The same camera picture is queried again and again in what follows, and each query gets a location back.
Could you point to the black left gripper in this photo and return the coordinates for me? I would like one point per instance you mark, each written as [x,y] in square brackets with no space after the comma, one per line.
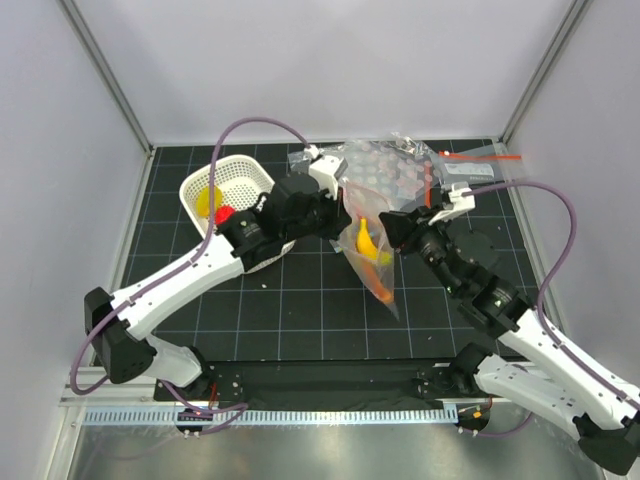
[338,216]

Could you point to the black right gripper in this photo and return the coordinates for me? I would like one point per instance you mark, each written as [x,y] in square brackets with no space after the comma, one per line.
[400,224]

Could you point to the pink zipper clear bag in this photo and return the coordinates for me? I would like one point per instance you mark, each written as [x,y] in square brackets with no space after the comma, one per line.
[362,201]

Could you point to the yellow toy banana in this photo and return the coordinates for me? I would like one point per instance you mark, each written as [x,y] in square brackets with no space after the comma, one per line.
[364,243]

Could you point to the orange maroon toy steak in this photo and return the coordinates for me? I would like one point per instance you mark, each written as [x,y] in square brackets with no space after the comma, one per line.
[372,279]

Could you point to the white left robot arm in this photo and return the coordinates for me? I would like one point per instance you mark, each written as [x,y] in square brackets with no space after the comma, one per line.
[120,325]

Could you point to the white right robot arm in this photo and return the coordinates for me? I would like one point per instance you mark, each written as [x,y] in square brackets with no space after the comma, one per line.
[594,406]

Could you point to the pink dotted zip bag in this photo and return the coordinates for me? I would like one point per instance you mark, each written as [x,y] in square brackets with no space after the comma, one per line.
[393,167]

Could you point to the orange zipper clear bag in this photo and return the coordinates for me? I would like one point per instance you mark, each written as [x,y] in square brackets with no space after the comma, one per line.
[428,184]

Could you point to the far labelled orange zip bag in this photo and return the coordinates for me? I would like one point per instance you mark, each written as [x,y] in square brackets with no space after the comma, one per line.
[477,167]

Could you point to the white perforated plastic basket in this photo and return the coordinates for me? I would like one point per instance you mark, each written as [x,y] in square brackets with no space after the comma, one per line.
[241,180]

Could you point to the red toy strawberry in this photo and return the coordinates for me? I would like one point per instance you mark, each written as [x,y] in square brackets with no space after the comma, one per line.
[222,214]

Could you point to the yellow toy lemon slice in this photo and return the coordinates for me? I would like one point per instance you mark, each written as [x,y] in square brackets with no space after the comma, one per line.
[208,200]

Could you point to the black cutting mat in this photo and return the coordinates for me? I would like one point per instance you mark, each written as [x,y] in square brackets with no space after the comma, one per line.
[307,305]

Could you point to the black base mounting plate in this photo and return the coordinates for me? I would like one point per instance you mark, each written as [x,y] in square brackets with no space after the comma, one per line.
[331,386]

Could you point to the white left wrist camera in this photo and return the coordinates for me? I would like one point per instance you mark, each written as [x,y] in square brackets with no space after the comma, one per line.
[325,169]

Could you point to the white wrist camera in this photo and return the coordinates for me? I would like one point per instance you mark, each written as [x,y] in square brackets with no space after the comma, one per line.
[325,169]
[460,201]

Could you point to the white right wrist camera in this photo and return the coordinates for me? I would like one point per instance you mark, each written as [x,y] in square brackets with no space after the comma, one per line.
[460,201]

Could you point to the slotted metal cable duct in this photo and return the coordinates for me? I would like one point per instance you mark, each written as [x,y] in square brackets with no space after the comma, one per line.
[172,415]

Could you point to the aluminium frame post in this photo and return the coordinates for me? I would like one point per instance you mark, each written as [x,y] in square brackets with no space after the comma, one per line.
[569,24]
[89,43]

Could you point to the left aluminium frame post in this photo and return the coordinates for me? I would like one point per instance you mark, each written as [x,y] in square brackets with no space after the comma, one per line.
[89,43]

